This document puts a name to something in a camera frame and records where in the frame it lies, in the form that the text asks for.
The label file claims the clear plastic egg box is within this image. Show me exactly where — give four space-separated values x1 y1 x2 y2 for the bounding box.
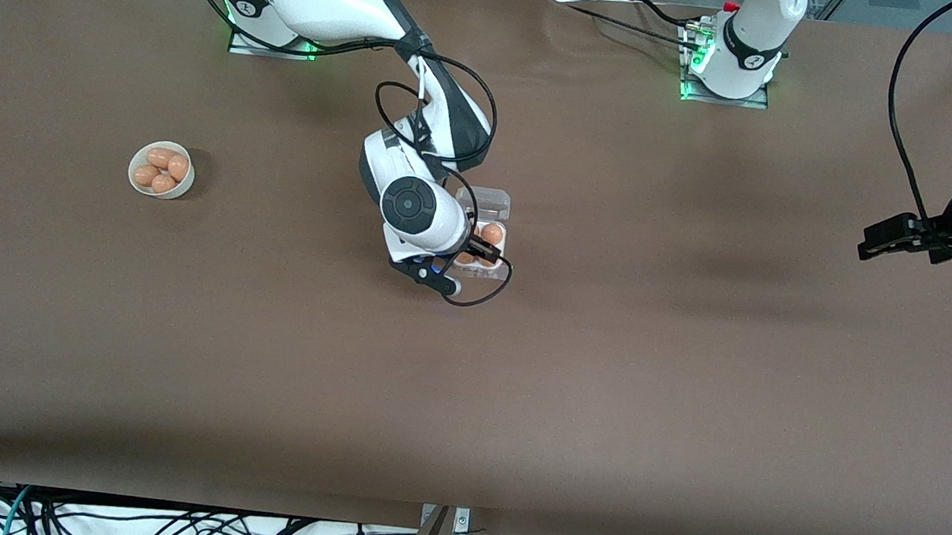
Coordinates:
447 184 522 283

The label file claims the white round bowl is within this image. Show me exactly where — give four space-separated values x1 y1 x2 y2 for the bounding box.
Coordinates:
125 138 198 203

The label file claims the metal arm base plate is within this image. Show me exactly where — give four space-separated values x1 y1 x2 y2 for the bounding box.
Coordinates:
227 0 325 64
678 23 777 111

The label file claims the black table cable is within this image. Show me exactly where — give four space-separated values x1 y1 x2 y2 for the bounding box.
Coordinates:
549 0 697 48
631 0 700 31

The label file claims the metal table edge bracket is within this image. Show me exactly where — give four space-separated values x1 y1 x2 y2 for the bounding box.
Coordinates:
419 502 472 533

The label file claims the teal floor cable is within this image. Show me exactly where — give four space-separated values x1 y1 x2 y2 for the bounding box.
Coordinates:
3 483 37 535

